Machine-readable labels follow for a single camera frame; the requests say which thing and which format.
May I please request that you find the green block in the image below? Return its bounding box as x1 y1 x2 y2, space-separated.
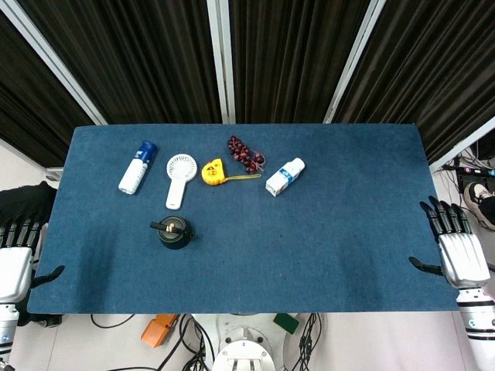
273 313 300 335

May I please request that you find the white blue milk carton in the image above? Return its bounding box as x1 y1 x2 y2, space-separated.
265 157 306 199

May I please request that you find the yellow tape measure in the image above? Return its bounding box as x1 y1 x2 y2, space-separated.
200 158 261 187

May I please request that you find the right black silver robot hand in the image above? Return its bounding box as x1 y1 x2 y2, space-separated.
408 196 492 291

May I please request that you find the white black sneaker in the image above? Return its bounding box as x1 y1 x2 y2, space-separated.
463 182 495 230

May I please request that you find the blue table cloth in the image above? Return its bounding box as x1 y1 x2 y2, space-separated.
26 123 461 315

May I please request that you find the white robot torso base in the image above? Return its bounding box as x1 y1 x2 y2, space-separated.
191 312 328 371

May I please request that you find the black fabric heap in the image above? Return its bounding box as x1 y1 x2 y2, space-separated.
0 181 60 227

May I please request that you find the black power strip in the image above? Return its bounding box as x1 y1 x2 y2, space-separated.
442 165 495 176

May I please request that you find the white bottle with blue cap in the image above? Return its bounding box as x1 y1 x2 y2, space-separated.
117 139 159 196

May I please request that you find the black cable loop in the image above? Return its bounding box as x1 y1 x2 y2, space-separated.
90 313 137 329

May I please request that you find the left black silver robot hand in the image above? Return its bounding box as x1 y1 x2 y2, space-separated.
0 216 65 305

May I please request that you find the black cable bundle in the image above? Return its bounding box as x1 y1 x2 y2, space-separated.
169 313 214 371
290 312 326 371

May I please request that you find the white frame post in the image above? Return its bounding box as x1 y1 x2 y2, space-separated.
0 0 109 126
322 0 388 124
206 0 237 125
428 114 495 173

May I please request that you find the black pleated curtain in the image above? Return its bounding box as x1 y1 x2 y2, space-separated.
17 0 224 125
227 0 373 124
0 10 96 168
332 0 495 165

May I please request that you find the dark red grape bunch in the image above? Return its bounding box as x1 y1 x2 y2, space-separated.
227 134 268 174

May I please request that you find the orange device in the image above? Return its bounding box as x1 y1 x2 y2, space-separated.
140 313 180 350

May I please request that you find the black round container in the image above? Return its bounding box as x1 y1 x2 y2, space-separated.
149 216 197 250

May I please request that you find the white handheld fan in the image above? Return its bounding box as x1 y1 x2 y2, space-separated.
165 153 200 210

